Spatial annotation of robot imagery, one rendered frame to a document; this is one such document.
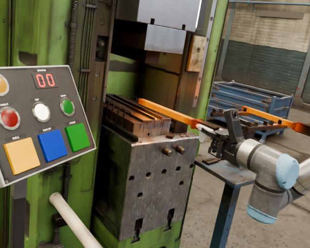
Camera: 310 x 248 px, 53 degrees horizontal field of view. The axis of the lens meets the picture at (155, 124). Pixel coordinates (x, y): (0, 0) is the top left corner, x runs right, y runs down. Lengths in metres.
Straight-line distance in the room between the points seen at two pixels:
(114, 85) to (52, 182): 0.66
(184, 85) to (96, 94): 0.49
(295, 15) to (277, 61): 1.26
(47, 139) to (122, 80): 0.95
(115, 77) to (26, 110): 0.93
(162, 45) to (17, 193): 0.73
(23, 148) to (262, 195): 0.66
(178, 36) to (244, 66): 8.81
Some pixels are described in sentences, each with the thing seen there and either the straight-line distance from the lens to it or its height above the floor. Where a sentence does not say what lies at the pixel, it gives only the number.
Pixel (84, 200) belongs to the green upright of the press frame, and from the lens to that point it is 1.47.
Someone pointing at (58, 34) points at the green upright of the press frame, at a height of 1.28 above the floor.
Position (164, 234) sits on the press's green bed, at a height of 0.41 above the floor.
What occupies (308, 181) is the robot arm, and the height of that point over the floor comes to 0.98.
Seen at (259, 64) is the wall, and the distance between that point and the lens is 9.84.
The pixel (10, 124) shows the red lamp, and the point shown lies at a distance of 0.82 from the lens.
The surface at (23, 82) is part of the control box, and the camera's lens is 0.88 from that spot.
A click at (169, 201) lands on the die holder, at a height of 0.60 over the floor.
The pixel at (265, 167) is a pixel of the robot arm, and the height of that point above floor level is 1.02.
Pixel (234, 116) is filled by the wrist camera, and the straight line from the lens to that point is 1.03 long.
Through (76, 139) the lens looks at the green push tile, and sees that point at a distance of 0.94.
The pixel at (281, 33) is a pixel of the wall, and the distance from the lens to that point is 9.62.
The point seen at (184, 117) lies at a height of 1.05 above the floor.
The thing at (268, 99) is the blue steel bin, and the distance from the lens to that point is 4.93.
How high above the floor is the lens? 1.34
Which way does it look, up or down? 16 degrees down
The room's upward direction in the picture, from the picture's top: 9 degrees clockwise
